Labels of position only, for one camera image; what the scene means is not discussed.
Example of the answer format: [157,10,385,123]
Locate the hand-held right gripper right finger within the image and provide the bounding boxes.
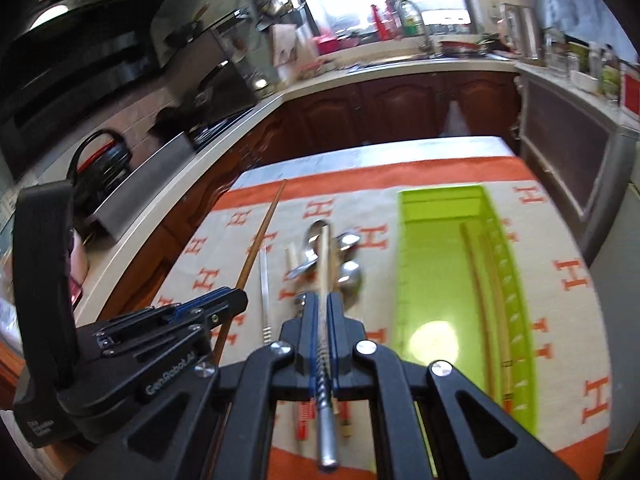
[327,292,581,480]

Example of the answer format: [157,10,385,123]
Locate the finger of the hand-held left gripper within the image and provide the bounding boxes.
[95,287,236,342]
[99,291,249,357]

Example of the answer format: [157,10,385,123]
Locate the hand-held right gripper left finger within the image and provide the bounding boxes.
[65,292,321,480]

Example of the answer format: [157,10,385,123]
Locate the metal spoon golden brown handle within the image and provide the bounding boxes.
[337,260,365,306]

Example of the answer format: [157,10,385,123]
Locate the dark brown wooden chopstick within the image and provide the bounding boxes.
[212,179,288,366]

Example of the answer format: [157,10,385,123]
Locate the metal spoon short handle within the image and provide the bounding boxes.
[285,219,332,281]

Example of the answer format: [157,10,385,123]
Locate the long-handled metal spoon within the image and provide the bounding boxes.
[332,232,362,253]

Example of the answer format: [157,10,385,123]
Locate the green plastic utensil tray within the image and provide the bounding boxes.
[392,185,541,441]

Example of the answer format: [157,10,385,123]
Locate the pink rice cooker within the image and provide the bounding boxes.
[67,232,91,286]

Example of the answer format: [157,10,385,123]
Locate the black red electric kettle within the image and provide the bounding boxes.
[65,129,132,216]

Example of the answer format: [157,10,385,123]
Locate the folded steel stove guard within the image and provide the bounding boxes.
[85,132,196,243]

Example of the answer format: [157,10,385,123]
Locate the orange beige patterned blanket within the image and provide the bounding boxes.
[155,156,615,476]

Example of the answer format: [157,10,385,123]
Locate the gas stove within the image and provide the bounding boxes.
[192,110,256,151]

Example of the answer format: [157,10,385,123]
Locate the black wok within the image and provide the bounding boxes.
[150,107,196,146]

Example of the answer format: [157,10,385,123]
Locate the black range hood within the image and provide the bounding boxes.
[0,0,211,181]

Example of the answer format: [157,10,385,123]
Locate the tall steel splash panel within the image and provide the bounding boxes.
[197,27,258,111]

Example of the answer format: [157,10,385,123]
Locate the brown wooden base cabinets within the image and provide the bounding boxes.
[95,70,521,321]

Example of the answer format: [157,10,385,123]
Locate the white plastic bag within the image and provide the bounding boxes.
[440,100,473,138]

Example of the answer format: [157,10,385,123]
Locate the pale cutting board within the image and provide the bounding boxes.
[270,25,321,68]

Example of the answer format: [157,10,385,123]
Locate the grey refrigerator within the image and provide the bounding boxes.
[585,130,640,451]

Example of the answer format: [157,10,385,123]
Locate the grey cabinet frosted doors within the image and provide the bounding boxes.
[517,62,640,256]

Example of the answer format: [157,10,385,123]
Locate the red bottle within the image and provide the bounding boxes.
[370,5,393,41]

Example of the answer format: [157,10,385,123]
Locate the red frying pan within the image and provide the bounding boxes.
[440,40,488,56]

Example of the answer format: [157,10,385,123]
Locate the chrome kitchen faucet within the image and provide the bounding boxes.
[395,0,433,53]

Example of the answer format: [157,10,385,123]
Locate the white bowl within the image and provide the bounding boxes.
[570,69,603,95]

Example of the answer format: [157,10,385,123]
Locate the stainless steel electric kettle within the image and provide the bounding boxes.
[500,4,546,61]

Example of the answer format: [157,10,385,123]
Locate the green labelled bottle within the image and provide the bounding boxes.
[602,65,622,102]

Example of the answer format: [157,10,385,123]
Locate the red box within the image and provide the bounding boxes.
[620,62,640,108]

